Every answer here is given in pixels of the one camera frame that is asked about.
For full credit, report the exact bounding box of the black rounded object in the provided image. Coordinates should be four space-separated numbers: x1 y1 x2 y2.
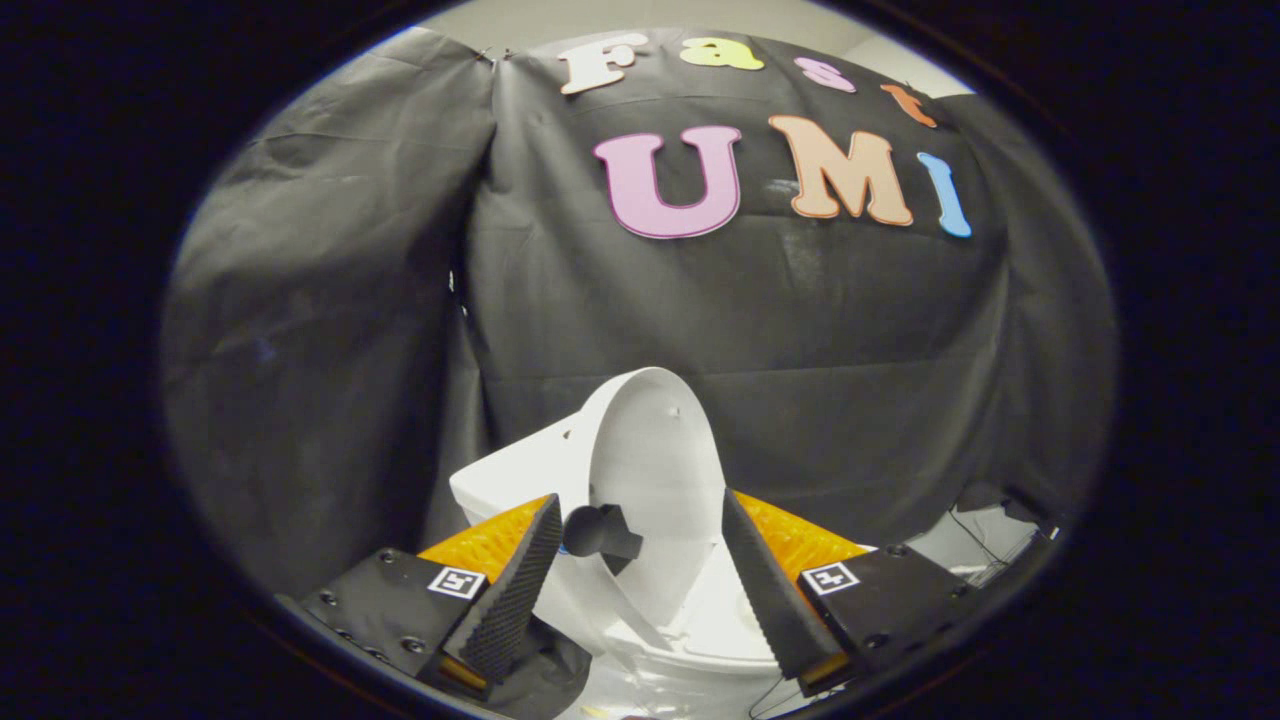
563 503 645 562

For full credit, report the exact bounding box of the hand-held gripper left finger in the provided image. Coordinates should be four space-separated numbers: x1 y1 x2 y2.
300 493 566 701

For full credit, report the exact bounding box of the white toilet seat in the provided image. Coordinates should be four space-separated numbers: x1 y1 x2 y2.
640 545 791 666

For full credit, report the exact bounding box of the white toilet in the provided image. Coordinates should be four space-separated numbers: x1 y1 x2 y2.
449 418 806 720

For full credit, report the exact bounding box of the white toilet lid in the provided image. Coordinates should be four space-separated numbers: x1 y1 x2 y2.
562 367 728 646

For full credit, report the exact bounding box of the black backdrop cloth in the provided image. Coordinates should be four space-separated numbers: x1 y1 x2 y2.
160 25 1119 601

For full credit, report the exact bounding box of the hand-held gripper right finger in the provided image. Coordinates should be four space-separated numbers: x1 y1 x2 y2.
720 488 976 698

